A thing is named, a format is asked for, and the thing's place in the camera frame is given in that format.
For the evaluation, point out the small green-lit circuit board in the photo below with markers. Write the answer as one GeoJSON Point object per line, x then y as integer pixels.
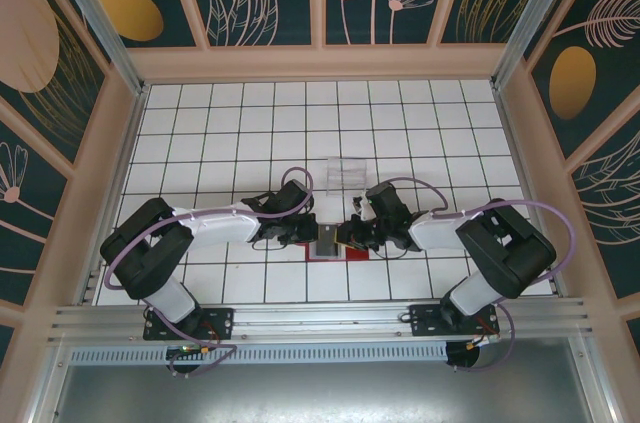
{"type": "Point", "coordinates": [186, 349]}

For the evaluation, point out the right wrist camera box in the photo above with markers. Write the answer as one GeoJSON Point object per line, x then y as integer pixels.
{"type": "Point", "coordinates": [364, 210]}

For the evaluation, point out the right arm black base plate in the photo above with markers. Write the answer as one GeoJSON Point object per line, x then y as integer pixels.
{"type": "Point", "coordinates": [425, 320]}

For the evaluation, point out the aluminium mounting rail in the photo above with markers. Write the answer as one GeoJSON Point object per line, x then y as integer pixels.
{"type": "Point", "coordinates": [320, 318]}

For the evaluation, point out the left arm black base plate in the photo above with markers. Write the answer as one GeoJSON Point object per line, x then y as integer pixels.
{"type": "Point", "coordinates": [220, 323]}

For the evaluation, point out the aluminium frame post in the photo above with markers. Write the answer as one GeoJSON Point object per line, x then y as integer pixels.
{"type": "Point", "coordinates": [527, 18]}
{"type": "Point", "coordinates": [97, 18]}

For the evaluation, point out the red card holder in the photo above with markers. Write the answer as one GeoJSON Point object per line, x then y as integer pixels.
{"type": "Point", "coordinates": [357, 255]}

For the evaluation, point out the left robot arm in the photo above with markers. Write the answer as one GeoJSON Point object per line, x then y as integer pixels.
{"type": "Point", "coordinates": [220, 229]}

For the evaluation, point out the yellow power connector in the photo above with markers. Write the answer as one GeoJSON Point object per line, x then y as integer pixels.
{"type": "Point", "coordinates": [482, 341]}

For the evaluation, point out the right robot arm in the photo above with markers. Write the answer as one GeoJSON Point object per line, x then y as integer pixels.
{"type": "Point", "coordinates": [440, 234]}

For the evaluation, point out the clear acrylic card stand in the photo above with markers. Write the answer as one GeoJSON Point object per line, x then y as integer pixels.
{"type": "Point", "coordinates": [345, 175]}

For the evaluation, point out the black credit card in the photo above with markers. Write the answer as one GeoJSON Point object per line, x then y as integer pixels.
{"type": "Point", "coordinates": [326, 243]}

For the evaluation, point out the steel sheet panel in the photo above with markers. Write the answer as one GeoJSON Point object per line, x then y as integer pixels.
{"type": "Point", "coordinates": [320, 393]}

